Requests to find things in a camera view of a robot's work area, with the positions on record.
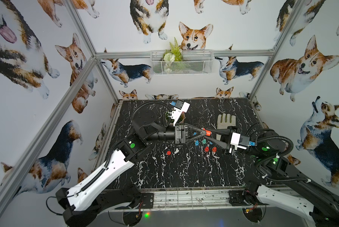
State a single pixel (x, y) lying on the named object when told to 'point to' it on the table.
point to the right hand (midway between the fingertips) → (206, 130)
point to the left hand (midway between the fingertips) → (205, 135)
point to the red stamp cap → (168, 152)
